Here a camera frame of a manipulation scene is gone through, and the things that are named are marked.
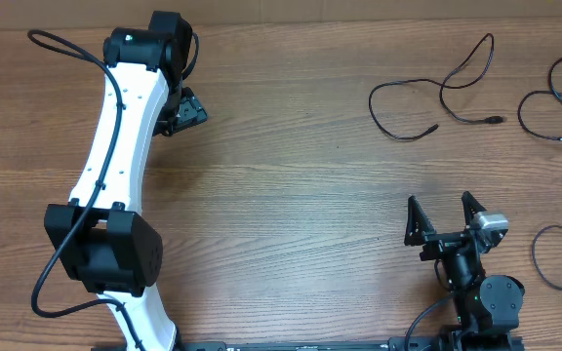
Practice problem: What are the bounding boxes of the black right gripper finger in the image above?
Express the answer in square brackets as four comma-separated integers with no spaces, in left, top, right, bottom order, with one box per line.
[404,196,436,246]
[462,191,486,225]

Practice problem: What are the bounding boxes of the black cable silver tip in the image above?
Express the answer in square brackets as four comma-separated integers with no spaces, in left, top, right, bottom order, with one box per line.
[516,52,562,143]

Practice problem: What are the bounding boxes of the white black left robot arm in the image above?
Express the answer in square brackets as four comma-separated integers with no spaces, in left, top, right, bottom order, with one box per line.
[31,11,208,350]

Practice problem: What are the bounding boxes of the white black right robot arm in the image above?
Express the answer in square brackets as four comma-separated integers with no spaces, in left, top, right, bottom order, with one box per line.
[402,191,525,351]

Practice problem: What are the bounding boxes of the black cable bundle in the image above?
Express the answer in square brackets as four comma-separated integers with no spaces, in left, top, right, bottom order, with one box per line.
[368,32,506,143]

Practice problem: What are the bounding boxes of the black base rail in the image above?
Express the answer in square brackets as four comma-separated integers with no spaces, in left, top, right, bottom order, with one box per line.
[91,336,525,351]

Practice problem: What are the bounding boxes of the black cable with USB plug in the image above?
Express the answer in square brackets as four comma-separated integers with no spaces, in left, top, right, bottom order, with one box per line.
[368,32,506,143]

